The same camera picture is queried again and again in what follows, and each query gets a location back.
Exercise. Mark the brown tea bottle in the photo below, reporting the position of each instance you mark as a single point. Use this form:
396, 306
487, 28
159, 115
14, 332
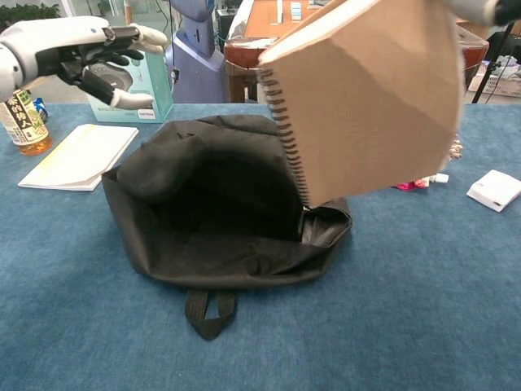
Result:
24, 122

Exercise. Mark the small white box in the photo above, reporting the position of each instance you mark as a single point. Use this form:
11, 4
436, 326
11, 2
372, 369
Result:
494, 189

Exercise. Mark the white plastic basket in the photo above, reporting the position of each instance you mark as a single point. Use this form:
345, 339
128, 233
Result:
500, 86

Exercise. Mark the blue snack packet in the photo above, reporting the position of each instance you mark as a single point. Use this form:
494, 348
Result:
40, 108

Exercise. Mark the white yellow booklet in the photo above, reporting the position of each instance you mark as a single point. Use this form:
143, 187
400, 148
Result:
81, 156

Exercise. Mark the pink drink pouch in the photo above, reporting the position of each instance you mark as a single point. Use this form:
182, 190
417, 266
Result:
407, 186

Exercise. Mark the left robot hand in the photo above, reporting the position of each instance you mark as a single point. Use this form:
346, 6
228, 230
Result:
61, 34

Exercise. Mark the black backpack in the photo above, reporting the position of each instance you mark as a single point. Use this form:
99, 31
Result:
203, 252

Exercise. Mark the green plants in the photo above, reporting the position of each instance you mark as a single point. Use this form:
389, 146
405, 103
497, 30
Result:
24, 12

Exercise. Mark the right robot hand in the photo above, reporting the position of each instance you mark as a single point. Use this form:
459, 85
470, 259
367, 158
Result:
480, 10

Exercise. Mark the black tripod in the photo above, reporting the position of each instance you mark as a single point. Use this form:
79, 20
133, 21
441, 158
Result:
486, 81

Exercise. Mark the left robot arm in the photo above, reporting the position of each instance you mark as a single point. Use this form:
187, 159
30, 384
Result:
6, 77

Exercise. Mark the brown spiral notebook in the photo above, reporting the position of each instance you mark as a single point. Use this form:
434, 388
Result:
366, 102

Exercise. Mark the blue felt table cover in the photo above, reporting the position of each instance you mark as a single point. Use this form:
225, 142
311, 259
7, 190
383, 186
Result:
81, 285

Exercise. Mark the blue grey robot body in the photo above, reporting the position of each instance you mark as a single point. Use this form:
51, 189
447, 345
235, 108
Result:
195, 61

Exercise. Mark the teal product box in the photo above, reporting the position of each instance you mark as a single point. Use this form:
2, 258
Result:
156, 89

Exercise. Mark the brown mahjong table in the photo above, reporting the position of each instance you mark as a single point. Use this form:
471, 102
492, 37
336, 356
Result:
244, 53

